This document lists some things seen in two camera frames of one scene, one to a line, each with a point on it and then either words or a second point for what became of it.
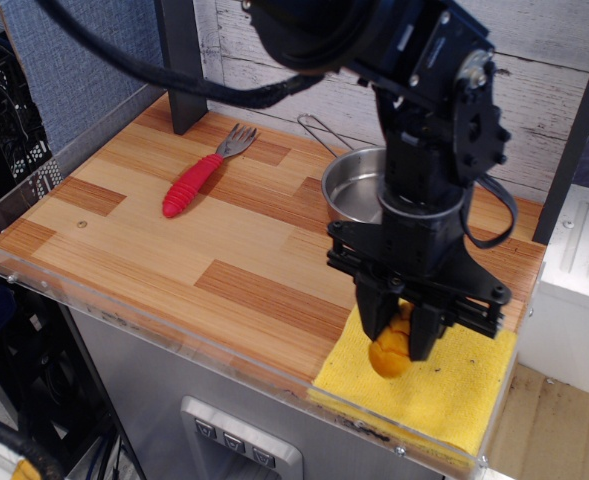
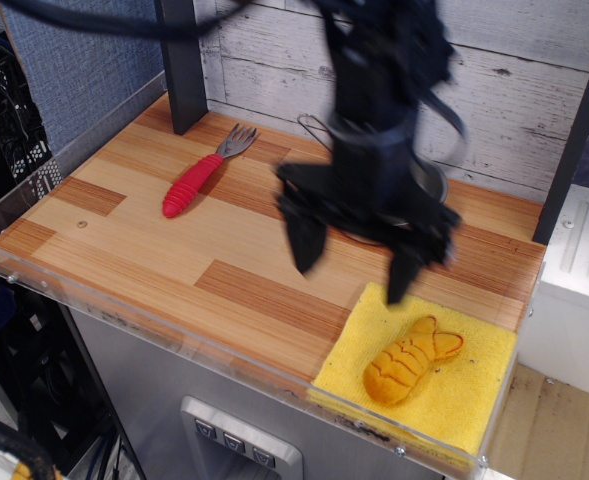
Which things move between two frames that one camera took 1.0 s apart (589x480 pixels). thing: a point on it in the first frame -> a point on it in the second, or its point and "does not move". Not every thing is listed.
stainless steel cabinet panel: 187,415 does not move
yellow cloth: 448,401 does not move
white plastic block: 568,333 does not move
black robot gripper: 420,250 -> 375,182
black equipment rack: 13,161 does not move
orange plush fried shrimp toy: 390,353 -> 393,373
